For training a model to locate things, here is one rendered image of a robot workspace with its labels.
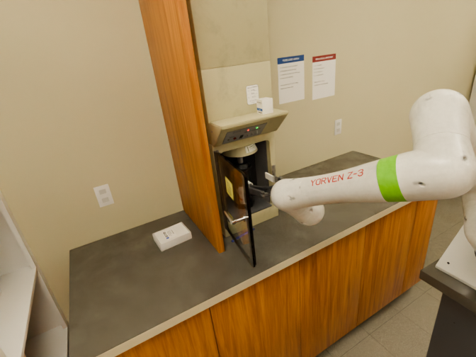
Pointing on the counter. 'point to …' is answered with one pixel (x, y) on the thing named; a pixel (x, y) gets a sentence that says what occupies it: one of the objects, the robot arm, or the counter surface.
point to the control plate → (244, 133)
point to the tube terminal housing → (210, 80)
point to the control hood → (217, 133)
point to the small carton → (264, 105)
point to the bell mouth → (241, 151)
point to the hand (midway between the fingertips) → (257, 179)
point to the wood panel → (183, 111)
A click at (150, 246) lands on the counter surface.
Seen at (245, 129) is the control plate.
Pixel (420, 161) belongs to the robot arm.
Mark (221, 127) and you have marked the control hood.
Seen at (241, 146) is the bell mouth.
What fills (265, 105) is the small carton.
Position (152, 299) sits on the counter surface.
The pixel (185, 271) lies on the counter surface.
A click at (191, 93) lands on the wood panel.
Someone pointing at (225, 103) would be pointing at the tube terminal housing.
